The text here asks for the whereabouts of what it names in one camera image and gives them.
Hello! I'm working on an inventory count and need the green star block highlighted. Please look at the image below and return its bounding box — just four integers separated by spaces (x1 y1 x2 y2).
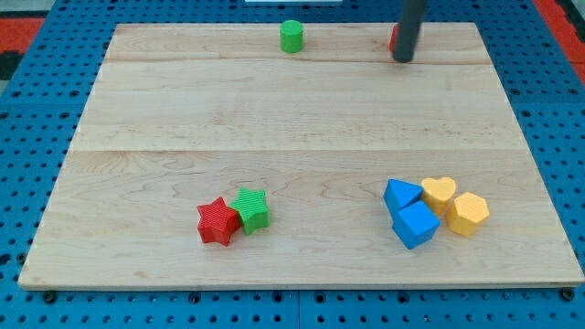
229 187 270 235

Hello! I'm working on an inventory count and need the yellow heart block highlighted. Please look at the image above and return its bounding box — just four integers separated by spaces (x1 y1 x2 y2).
421 177 456 218

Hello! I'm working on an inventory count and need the red circle block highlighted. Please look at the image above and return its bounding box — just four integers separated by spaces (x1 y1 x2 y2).
388 23 399 52

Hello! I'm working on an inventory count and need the wooden board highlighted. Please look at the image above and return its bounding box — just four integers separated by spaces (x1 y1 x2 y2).
18 23 584 291

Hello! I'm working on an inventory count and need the red star block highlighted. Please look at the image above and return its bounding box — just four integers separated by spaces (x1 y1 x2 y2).
197 196 240 246

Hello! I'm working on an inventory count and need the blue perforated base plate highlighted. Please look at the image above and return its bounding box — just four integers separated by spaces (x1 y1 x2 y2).
1 0 584 328

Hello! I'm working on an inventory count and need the blue cube block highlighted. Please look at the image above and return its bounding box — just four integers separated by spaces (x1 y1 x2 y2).
391 201 441 249

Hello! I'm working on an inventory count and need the green circle block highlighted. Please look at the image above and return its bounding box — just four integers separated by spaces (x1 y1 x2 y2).
279 20 303 54

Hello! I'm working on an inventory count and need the blue triangle block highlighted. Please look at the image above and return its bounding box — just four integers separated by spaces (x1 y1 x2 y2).
383 178 423 217

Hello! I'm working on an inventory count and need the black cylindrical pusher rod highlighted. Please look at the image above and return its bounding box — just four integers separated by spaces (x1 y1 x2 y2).
392 0 428 63

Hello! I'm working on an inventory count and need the yellow hexagon block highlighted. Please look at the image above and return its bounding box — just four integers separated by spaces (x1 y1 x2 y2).
445 192 490 238

